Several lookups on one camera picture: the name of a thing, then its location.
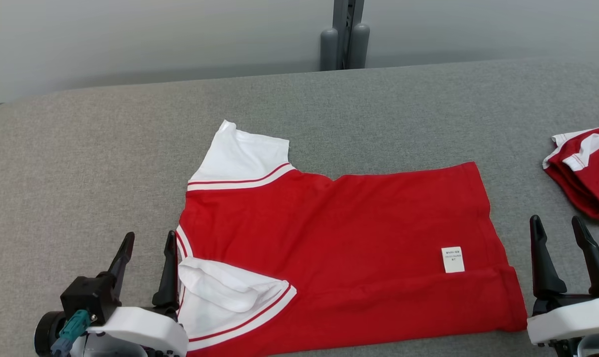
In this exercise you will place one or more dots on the red T-shirt with white sleeves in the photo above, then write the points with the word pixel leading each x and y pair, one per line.
pixel 354 238

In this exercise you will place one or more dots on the grey metal upright post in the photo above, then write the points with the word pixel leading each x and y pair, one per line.
pixel 349 29

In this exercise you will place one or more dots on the red shorts with white stripe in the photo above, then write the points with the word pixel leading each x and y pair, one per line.
pixel 592 178

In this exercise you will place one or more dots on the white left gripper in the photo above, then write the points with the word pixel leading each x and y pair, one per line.
pixel 146 329

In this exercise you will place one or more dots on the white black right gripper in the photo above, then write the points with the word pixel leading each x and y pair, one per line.
pixel 567 320

